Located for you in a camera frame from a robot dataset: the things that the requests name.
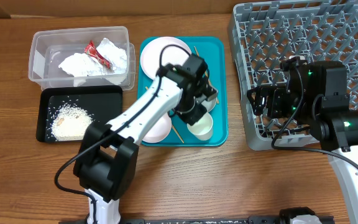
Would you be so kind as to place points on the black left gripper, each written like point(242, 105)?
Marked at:
point(192, 116)

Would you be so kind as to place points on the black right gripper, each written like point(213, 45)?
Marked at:
point(275, 97)

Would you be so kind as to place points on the grey bowl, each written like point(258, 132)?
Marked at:
point(209, 105)

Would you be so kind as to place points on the white paper cup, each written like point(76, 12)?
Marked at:
point(202, 129)

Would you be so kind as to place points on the small pink bowl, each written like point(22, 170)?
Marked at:
point(159, 131)

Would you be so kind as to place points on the red snack wrapper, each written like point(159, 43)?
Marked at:
point(91, 51)

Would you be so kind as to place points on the white napkin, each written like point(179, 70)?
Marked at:
point(84, 65)

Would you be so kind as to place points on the pile of rice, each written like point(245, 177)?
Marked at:
point(66, 119)

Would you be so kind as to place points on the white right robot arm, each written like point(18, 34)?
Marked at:
point(315, 95)

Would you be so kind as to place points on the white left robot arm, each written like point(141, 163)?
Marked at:
point(108, 153)

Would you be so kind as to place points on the grey dishwasher rack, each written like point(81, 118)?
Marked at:
point(262, 34)

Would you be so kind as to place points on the right wooden chopstick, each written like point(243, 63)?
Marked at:
point(207, 73)

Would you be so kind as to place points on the wooden chopstick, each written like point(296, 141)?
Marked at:
point(207, 73)
point(173, 127)

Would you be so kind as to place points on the teal serving tray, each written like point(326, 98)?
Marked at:
point(212, 50)

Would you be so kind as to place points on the large pink plate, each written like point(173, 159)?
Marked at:
point(149, 58)

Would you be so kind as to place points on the left wooden chopstick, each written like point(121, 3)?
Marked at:
point(173, 127)

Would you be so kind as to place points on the clear plastic bin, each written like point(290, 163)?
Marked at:
point(51, 47)

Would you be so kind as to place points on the black plastic tray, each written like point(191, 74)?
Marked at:
point(104, 102)

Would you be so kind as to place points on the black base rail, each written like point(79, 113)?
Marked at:
point(285, 216)

